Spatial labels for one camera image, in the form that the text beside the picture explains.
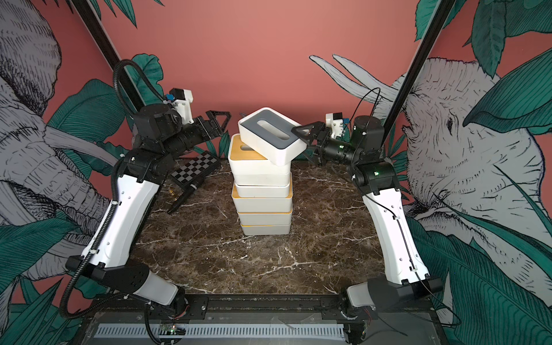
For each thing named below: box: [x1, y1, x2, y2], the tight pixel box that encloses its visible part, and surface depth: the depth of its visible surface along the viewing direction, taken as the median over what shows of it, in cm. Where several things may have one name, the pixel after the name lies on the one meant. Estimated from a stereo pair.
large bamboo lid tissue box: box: [237, 210, 293, 225], surface depth 84 cm
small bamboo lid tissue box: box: [227, 133, 292, 187], surface depth 63 cm
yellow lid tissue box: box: [240, 222, 292, 236], surface depth 94 cm
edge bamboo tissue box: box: [235, 182, 291, 198], surface depth 70 cm
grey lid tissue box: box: [237, 107, 308, 165], surface depth 60 cm
